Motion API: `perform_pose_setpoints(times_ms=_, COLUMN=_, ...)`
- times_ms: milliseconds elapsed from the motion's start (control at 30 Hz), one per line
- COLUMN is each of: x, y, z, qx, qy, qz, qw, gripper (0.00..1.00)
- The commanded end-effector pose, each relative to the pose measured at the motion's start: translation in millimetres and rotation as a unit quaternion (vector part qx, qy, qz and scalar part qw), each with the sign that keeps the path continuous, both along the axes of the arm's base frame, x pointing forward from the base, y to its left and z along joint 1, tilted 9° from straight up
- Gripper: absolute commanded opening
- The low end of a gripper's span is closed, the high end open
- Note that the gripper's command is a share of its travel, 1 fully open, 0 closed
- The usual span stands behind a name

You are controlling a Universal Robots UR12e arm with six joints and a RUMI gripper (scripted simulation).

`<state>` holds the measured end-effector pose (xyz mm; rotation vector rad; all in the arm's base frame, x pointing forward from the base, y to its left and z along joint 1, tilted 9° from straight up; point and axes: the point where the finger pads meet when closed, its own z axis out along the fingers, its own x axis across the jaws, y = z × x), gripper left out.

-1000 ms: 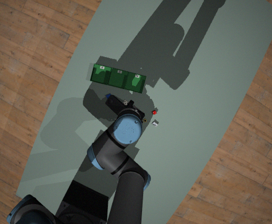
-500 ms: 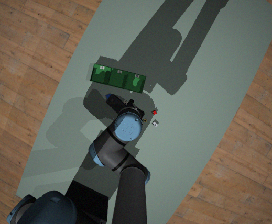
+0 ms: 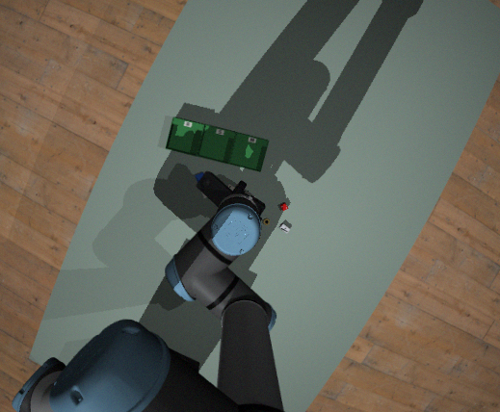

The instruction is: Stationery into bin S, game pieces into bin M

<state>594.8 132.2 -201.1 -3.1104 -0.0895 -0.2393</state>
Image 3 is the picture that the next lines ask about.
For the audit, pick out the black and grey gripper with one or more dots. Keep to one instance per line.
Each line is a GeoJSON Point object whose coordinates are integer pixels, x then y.
{"type": "Point", "coordinates": [240, 189]}

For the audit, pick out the green rack of three bins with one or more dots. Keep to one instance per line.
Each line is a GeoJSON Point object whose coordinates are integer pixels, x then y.
{"type": "Point", "coordinates": [216, 147]}

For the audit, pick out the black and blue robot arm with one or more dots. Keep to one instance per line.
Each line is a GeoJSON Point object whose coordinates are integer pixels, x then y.
{"type": "Point", "coordinates": [126, 368]}

